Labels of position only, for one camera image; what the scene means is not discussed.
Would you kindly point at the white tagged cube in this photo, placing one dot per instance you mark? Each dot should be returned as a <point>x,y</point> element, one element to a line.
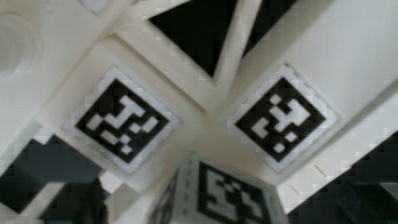
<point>215,196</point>

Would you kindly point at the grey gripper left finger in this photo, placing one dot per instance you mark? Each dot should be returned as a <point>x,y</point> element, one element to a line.
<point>63,203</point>

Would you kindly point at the white chair back frame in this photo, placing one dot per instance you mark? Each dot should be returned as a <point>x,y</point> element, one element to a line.
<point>252,79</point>

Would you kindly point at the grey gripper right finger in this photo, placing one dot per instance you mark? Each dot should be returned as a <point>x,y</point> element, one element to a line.
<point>367,202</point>

